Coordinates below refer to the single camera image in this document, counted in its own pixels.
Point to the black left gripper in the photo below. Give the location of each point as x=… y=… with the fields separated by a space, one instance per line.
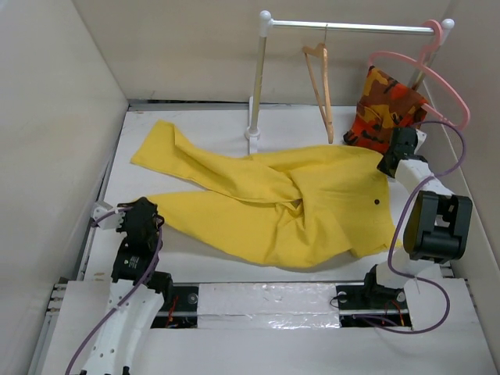
x=122 y=219

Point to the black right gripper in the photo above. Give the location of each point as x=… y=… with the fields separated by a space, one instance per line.
x=388 y=152

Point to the yellow trousers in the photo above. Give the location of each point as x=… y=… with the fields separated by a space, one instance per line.
x=295 y=208

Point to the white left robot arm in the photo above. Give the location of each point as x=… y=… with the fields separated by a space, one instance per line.
x=137 y=290

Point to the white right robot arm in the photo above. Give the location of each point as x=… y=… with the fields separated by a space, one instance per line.
x=434 y=223

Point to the orange camouflage trousers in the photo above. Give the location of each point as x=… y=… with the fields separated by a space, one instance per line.
x=385 y=104

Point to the pink plastic hanger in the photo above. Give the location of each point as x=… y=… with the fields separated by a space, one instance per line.
x=437 y=78

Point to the wooden hanger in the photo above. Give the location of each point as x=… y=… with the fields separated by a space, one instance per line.
x=322 y=94

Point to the white clothes rack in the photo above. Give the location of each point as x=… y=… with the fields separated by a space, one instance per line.
x=266 y=23

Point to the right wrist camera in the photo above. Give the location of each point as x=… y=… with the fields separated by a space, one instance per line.
x=421 y=137

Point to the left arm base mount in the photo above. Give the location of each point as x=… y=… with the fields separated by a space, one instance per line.
x=181 y=311

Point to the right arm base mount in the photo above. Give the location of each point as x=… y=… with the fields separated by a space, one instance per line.
x=358 y=308

